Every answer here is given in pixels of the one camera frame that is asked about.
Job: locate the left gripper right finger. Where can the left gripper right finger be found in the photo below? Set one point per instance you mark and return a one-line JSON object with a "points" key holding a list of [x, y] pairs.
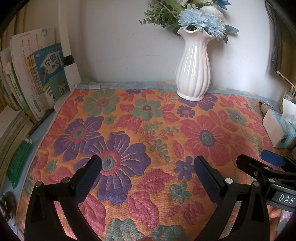
{"points": [[252, 221]]}

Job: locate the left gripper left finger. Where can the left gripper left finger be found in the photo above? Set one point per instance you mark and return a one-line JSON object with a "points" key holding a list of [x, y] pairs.
{"points": [[42, 220]]}

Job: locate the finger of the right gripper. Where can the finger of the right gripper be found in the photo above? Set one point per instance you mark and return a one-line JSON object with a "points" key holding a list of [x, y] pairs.
{"points": [[256, 169], [278, 160]]}

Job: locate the right hand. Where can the right hand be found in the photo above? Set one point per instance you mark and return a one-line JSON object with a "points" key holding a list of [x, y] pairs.
{"points": [[274, 212]]}

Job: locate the blue tissue box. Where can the blue tissue box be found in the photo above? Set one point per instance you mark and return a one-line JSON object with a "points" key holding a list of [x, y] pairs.
{"points": [[280, 127]]}

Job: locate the green packet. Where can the green packet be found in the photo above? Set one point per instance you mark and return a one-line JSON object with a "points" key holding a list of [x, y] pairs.
{"points": [[17, 162]]}

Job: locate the white ribbed vase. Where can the white ribbed vase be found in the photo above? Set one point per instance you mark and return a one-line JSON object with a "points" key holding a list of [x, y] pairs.
{"points": [[193, 71]]}

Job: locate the floral orange table cloth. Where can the floral orange table cloth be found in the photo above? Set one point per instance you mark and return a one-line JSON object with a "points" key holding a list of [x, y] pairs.
{"points": [[147, 140]]}

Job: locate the stack of books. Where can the stack of books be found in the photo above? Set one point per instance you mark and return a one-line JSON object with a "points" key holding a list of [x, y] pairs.
{"points": [[32, 72]]}

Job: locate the blue white artificial flowers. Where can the blue white artificial flowers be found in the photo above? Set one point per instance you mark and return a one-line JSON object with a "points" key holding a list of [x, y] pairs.
{"points": [[205, 16]]}

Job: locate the black wall television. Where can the black wall television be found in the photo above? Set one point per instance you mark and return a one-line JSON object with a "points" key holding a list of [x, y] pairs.
{"points": [[282, 16]]}

